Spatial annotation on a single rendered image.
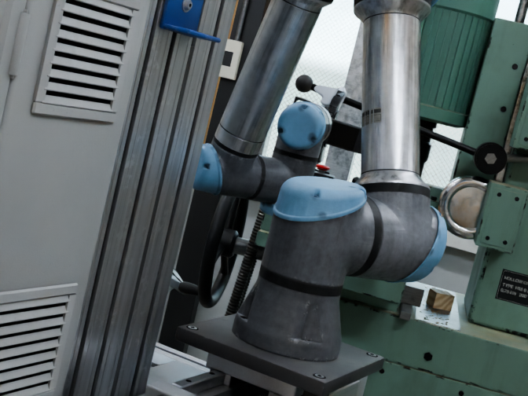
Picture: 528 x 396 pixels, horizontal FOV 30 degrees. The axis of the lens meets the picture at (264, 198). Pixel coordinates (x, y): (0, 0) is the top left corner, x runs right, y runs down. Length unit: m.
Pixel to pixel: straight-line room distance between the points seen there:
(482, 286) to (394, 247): 0.61
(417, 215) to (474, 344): 0.52
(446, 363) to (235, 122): 0.65
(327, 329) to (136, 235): 0.30
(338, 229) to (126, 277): 0.29
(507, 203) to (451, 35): 0.35
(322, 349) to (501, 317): 0.71
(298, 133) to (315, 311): 0.37
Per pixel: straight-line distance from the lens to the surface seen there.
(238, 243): 2.08
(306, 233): 1.29
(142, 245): 1.22
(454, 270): 3.40
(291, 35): 1.47
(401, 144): 1.42
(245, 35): 3.38
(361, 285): 1.74
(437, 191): 2.01
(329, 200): 1.29
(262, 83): 1.48
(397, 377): 1.88
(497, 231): 1.85
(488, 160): 1.88
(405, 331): 1.86
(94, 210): 1.04
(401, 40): 1.46
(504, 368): 1.88
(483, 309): 1.97
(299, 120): 1.58
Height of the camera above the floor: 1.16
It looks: 7 degrees down
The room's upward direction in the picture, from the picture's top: 14 degrees clockwise
